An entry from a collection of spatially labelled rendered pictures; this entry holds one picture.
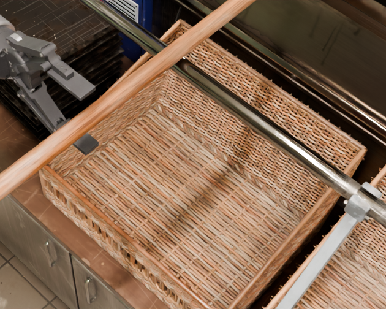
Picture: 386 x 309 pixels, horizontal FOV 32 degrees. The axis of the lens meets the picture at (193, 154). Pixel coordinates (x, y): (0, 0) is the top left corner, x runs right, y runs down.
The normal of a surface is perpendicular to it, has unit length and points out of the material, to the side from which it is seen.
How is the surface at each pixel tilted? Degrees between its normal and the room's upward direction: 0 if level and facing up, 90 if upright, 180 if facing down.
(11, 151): 0
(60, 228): 0
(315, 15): 70
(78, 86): 0
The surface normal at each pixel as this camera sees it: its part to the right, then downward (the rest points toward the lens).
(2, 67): 0.75, 0.58
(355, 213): -0.66, 0.58
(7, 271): 0.07, -0.57
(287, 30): -0.60, 0.35
